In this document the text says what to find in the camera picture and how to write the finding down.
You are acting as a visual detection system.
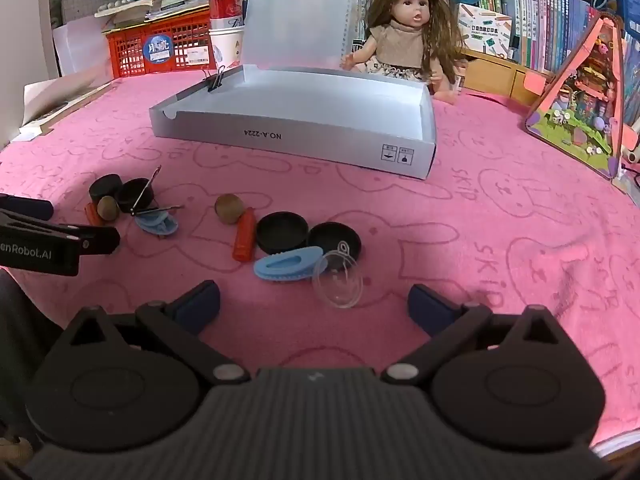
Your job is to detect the brown haired doll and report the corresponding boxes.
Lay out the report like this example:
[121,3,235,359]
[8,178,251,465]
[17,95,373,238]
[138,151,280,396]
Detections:
[340,0,468,106]

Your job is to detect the black binder clip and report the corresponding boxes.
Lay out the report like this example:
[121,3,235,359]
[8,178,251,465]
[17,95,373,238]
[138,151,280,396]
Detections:
[202,66,226,94]
[129,164,186,218]

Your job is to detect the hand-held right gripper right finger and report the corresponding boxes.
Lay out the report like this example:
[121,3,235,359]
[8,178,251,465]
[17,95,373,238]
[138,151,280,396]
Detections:
[380,284,571,386]

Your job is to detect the white printed carton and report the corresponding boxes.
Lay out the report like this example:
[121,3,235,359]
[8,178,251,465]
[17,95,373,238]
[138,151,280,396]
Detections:
[457,2,513,61]

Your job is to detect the clear plastic dome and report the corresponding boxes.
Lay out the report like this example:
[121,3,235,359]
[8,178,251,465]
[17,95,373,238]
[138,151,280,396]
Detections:
[312,240,364,309]

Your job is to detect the red drink can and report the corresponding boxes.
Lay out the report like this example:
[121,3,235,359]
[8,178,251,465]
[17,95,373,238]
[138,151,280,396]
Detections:
[208,0,246,31]

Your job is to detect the black hollow round cap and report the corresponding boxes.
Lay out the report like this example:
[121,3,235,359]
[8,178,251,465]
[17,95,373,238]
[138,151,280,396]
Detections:
[116,178,157,213]

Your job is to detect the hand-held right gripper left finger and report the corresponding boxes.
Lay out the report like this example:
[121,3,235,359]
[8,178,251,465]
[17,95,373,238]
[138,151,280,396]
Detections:
[60,280,251,386]

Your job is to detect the white paper cup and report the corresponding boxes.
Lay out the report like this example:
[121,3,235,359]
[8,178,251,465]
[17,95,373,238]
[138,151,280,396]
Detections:
[208,25,246,68]

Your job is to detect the row of upright books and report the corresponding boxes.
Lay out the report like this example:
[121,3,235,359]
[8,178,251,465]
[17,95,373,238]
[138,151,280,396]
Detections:
[360,0,601,73]

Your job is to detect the grey cardboard box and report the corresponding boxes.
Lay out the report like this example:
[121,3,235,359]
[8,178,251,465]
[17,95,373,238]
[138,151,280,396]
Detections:
[149,64,437,180]

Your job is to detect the wooden shelf box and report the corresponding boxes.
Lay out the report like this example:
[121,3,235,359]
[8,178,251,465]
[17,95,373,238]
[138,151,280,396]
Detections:
[462,50,556,98]

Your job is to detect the red plastic basket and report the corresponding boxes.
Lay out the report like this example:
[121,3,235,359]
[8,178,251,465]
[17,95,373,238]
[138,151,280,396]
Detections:
[103,7,218,79]

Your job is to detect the pink triangular toy house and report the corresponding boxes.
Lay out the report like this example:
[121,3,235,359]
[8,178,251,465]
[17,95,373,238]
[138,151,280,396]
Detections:
[525,10,626,181]

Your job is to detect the white paper stack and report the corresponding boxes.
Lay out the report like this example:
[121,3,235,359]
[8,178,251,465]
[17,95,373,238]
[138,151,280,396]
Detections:
[20,15,115,138]

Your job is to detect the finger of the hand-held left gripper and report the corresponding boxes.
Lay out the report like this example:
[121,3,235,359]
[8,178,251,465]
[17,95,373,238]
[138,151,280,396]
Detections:
[0,193,54,222]
[0,210,121,257]

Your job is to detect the pink rabbit print blanket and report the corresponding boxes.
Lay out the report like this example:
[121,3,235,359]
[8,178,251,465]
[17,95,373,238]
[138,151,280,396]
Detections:
[0,72,640,461]

